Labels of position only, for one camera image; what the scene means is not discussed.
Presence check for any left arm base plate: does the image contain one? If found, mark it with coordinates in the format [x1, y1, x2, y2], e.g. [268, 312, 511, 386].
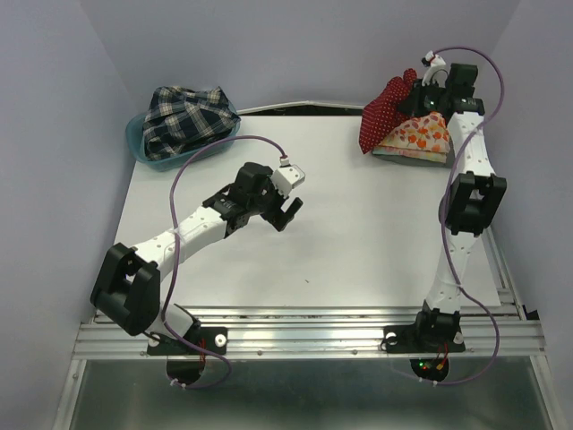
[146, 326, 228, 357]

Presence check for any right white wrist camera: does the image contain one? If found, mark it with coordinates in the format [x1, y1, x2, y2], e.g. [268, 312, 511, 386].
[421, 51, 448, 87]

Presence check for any navy plaid skirt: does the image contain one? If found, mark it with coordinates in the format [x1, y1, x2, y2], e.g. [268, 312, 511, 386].
[142, 86, 240, 161]

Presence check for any grey tray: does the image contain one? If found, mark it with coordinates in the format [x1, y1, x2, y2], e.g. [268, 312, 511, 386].
[374, 154, 455, 169]

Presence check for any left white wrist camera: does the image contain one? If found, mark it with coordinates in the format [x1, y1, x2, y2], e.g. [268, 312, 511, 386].
[270, 165, 305, 198]

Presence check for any pale folded skirt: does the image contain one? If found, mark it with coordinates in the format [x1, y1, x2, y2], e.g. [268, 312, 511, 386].
[372, 146, 447, 164]

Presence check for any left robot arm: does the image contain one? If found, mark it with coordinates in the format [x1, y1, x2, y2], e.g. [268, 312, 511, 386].
[90, 160, 305, 357]

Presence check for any teal plastic basket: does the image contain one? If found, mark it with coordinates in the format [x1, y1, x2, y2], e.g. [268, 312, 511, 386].
[125, 113, 240, 172]

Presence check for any red polka dot skirt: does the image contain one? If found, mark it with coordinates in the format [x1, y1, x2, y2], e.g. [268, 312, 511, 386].
[358, 68, 417, 154]

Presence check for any orange floral folded skirt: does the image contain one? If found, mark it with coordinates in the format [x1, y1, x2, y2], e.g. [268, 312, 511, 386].
[375, 111, 450, 156]

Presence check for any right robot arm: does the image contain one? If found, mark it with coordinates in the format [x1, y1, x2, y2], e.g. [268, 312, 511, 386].
[384, 64, 507, 353]

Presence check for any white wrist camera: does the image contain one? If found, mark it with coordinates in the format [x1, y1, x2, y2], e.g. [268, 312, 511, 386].
[270, 165, 305, 198]
[421, 51, 448, 87]

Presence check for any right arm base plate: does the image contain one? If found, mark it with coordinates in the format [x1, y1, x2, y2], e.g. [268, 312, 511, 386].
[381, 324, 466, 354]

